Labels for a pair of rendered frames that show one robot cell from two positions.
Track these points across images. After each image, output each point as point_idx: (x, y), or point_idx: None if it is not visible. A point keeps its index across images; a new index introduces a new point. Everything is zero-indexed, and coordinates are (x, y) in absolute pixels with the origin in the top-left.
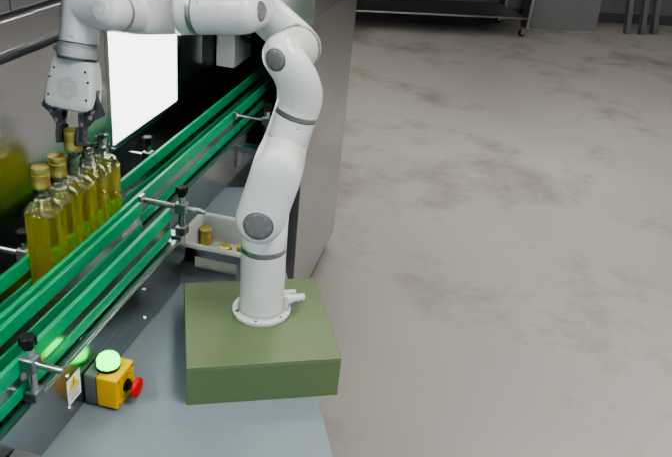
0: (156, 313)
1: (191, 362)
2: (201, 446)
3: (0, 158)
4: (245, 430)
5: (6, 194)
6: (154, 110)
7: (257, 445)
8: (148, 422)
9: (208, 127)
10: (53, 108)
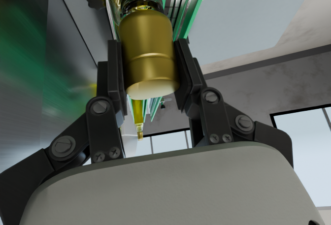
0: None
1: None
2: None
3: (18, 68)
4: None
5: None
6: None
7: None
8: None
9: None
10: (80, 164)
